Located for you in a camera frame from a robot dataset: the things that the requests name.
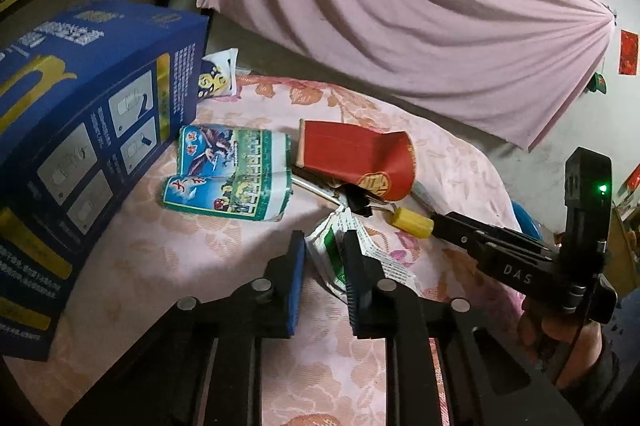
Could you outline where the white green packet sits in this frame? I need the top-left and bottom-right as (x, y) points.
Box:
(305, 206), (423, 302)

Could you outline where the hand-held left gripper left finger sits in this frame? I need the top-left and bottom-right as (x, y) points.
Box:
(60, 230), (307, 426)

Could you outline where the red gold empty packet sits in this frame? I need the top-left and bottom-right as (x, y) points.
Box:
(294, 118), (418, 203)

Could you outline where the pink floral blanket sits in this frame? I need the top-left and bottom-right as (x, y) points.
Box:
(0, 73), (531, 426)

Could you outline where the black binder clip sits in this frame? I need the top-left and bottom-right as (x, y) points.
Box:
(340, 186), (373, 218)

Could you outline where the green printed paper wrapper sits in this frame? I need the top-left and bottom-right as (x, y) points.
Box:
(161, 124), (293, 223)

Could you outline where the white black yellow snack packet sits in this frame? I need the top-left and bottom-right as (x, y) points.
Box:
(197, 48), (240, 102)

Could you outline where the large blue cardboard box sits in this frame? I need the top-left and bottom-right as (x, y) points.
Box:
(0, 0), (211, 362)

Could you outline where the wooden desk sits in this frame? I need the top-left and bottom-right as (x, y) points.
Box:
(612, 201), (640, 257)

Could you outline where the person's right hand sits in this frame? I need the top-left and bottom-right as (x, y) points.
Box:
(517, 295), (606, 388)

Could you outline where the yellow handled screwdriver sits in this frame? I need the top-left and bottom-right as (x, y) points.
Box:
(292, 176), (435, 239)

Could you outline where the red paper wall decoration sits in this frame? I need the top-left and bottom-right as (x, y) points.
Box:
(619, 29), (640, 76)

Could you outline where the blue plastic object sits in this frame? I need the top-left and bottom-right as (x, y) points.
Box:
(510, 201), (543, 242)

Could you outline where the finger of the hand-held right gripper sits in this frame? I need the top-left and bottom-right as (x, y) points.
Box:
(431, 212), (506, 259)
(470, 221), (557, 258)

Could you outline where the pink hanging sheet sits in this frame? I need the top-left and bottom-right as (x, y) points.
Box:
(196, 0), (617, 152)

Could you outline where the person's right forearm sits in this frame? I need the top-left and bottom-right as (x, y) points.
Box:
(560, 336), (640, 412)

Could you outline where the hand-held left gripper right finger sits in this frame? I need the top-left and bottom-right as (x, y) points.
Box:
(341, 230), (583, 426)

